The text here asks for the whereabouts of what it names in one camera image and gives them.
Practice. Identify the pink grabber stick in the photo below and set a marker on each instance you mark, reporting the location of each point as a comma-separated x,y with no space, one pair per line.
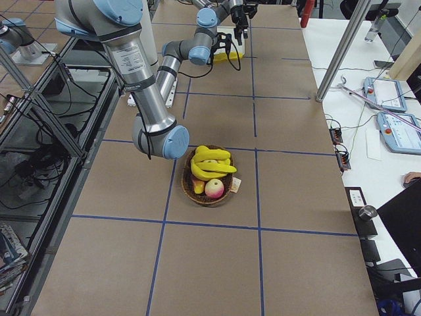
375,105

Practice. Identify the yellow banana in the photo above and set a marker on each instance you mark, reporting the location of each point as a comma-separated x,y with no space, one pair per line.
223,57
218,154
208,171

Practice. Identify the cream bear plate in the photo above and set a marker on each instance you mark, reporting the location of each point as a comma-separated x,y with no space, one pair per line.
236,46

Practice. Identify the teach pendant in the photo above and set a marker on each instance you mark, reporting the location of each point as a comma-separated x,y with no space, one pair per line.
385,93
401,132

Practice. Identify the white paper sheet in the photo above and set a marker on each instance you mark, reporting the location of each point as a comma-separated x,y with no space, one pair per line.
373,144

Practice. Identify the upper teach pendant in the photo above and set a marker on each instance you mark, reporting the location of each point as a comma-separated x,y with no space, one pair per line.
385,93

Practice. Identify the brown wicker basket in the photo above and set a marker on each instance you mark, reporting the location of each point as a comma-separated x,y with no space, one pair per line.
187,176

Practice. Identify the lower teach pendant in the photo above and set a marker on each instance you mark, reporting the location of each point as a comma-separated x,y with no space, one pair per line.
401,132

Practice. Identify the yellow pear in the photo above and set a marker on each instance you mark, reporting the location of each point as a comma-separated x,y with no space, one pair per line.
201,148

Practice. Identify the pale apple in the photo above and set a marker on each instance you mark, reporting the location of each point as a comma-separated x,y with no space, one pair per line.
210,161

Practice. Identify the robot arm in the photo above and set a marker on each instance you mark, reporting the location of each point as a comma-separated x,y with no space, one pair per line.
199,50
117,26

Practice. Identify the plastic water bottle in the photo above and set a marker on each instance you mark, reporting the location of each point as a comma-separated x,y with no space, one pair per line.
376,25

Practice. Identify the basket paper tag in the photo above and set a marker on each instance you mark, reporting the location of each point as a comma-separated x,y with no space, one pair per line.
236,183

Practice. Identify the stack of magazines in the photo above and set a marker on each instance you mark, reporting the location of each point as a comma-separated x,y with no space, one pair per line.
14,256

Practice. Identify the aluminium frame post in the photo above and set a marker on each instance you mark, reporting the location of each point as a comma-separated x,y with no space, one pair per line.
344,44

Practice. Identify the red cylinder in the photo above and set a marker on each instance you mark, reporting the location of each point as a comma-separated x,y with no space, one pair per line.
306,12

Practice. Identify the pink peach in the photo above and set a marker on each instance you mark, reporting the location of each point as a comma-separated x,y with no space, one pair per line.
214,189

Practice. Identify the steel cup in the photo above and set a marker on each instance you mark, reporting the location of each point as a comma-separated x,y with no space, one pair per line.
367,213

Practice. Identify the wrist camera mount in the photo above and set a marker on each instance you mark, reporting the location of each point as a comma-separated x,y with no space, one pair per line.
250,9

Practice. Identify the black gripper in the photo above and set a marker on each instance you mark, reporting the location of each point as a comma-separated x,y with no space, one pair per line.
236,12

